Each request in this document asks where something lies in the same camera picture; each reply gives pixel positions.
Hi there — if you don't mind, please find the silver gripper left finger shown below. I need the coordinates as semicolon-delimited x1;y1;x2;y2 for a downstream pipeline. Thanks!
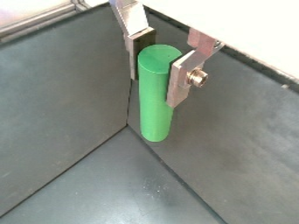
108;0;156;81

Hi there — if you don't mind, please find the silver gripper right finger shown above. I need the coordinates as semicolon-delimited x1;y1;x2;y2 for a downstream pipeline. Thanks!
166;28;224;108

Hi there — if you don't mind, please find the green round cylinder peg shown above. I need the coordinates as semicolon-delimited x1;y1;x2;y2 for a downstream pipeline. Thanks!
137;45;181;142

